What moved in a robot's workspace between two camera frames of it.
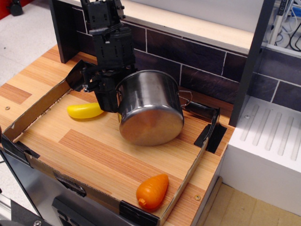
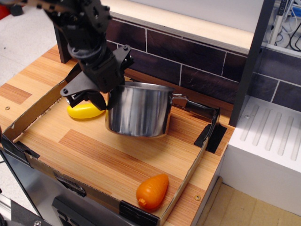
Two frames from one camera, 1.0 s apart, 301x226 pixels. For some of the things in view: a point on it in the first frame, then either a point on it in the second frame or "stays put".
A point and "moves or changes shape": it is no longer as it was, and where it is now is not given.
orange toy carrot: x=150 y=191 stays put
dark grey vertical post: x=260 y=35 stays put
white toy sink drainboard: x=263 y=158 stays put
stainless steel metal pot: x=149 y=107 moves or changes shape
